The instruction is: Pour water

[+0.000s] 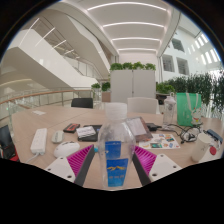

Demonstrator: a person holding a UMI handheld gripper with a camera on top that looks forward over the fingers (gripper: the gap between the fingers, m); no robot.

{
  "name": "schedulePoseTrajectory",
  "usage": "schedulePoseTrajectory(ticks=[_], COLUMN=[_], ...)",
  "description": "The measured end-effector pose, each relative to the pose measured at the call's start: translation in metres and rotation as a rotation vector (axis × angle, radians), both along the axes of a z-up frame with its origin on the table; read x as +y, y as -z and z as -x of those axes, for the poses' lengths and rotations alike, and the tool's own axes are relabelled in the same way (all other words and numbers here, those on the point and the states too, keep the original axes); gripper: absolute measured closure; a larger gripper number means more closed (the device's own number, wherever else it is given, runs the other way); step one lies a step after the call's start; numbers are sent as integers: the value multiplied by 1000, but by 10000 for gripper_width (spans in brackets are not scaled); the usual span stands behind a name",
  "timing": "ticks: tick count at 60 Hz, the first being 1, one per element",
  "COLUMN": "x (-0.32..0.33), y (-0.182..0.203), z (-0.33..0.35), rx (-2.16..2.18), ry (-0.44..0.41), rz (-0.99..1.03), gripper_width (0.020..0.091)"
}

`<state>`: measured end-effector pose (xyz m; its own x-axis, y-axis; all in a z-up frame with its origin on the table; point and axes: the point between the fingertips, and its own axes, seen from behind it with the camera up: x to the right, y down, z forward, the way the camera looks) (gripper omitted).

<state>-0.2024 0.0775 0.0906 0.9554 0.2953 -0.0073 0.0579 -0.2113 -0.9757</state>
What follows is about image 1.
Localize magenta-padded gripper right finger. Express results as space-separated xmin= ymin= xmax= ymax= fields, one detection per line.
xmin=131 ymin=145 xmax=183 ymax=187

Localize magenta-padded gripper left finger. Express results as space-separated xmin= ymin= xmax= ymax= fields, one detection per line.
xmin=44 ymin=144 xmax=96 ymax=188

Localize clear tall water bottle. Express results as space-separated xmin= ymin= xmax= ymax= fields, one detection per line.
xmin=161 ymin=92 xmax=177 ymax=130

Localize white computer mouse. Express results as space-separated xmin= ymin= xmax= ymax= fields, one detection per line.
xmin=53 ymin=140 xmax=81 ymax=159

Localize colourful sticker sheet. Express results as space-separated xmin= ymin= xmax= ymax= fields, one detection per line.
xmin=137 ymin=132 xmax=181 ymax=150

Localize small grey computer mouse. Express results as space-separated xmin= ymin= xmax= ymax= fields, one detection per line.
xmin=51 ymin=130 xmax=65 ymax=145

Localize white power strip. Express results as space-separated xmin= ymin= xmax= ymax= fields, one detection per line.
xmin=30 ymin=127 xmax=48 ymax=156

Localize small black pouch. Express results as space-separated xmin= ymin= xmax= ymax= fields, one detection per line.
xmin=145 ymin=122 xmax=162 ymax=132

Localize red and black phone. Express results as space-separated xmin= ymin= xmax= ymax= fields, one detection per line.
xmin=62 ymin=122 xmax=81 ymax=134

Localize white card stack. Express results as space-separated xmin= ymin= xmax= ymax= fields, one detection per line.
xmin=75 ymin=125 xmax=97 ymax=139

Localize brown-edged tablet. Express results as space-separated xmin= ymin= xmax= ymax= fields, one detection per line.
xmin=126 ymin=116 xmax=154 ymax=144

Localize white paper cup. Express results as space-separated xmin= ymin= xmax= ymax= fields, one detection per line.
xmin=190 ymin=132 xmax=213 ymax=163

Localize black notebook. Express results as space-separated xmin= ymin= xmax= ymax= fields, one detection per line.
xmin=77 ymin=124 xmax=103 ymax=143

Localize clear blue-labelled drink bottle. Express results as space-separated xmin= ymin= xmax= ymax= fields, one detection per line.
xmin=97 ymin=102 xmax=137 ymax=191

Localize black and red bag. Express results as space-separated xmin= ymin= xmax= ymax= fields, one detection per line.
xmin=0 ymin=124 xmax=20 ymax=163

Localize green tote bag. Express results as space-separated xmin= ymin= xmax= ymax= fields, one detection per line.
xmin=175 ymin=91 xmax=203 ymax=128

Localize blue flat case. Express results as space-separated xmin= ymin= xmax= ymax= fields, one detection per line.
xmin=203 ymin=128 xmax=224 ymax=145

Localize white chair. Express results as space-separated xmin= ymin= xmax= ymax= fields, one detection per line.
xmin=126 ymin=96 xmax=161 ymax=116

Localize black chair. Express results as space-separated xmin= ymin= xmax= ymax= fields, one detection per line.
xmin=70 ymin=97 xmax=95 ymax=110

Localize glass railing with wooden handrail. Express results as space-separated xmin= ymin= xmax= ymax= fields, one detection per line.
xmin=0 ymin=87 xmax=95 ymax=122

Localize white planter cabinet with plants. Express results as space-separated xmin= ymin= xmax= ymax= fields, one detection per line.
xmin=109 ymin=61 xmax=158 ymax=103

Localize wooden planter with plant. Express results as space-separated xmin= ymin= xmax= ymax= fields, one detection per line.
xmin=100 ymin=81 xmax=112 ymax=103

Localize green hedge plants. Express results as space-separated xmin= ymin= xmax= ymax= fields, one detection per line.
xmin=155 ymin=69 xmax=224 ymax=116

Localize ceiling light strips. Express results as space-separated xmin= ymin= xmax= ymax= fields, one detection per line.
xmin=85 ymin=1 xmax=168 ymax=53

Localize black tangled cable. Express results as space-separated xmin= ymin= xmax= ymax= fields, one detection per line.
xmin=156 ymin=123 xmax=202 ymax=145

